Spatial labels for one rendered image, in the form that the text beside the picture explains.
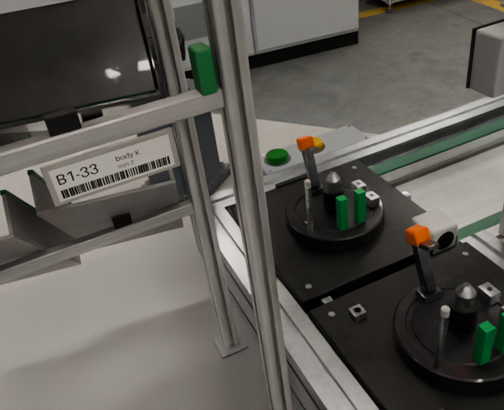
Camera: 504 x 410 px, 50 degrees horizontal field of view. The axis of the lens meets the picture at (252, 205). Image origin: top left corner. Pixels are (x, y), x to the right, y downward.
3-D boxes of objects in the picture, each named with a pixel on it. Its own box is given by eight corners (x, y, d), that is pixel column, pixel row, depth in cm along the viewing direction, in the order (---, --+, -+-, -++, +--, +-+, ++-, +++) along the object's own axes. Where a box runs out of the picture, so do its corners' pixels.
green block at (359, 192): (354, 220, 75) (353, 189, 72) (361, 216, 76) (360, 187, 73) (358, 224, 74) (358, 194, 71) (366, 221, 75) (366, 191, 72)
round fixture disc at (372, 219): (270, 211, 82) (268, 200, 81) (349, 181, 86) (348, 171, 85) (317, 264, 72) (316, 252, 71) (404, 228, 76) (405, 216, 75)
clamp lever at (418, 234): (415, 290, 62) (403, 228, 61) (430, 283, 63) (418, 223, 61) (436, 299, 59) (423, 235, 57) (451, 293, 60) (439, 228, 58)
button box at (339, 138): (255, 185, 102) (251, 156, 98) (350, 150, 108) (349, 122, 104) (271, 202, 96) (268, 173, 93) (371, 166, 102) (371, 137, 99)
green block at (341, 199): (336, 227, 74) (335, 197, 72) (343, 224, 75) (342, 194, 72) (341, 231, 74) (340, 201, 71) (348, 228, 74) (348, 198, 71)
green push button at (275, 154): (262, 162, 98) (262, 152, 97) (282, 154, 99) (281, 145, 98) (272, 172, 95) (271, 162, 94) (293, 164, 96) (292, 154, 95)
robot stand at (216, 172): (176, 160, 121) (157, 75, 109) (234, 170, 114) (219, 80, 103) (137, 197, 110) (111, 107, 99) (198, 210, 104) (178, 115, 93)
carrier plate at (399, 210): (229, 216, 86) (227, 205, 85) (358, 168, 93) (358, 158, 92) (303, 313, 68) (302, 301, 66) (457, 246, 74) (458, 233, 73)
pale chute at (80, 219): (93, 250, 77) (87, 219, 78) (184, 226, 79) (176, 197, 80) (36, 215, 50) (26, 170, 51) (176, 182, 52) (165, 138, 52)
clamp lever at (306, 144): (306, 186, 82) (294, 138, 80) (318, 182, 83) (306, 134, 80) (317, 190, 79) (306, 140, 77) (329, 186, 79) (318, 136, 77)
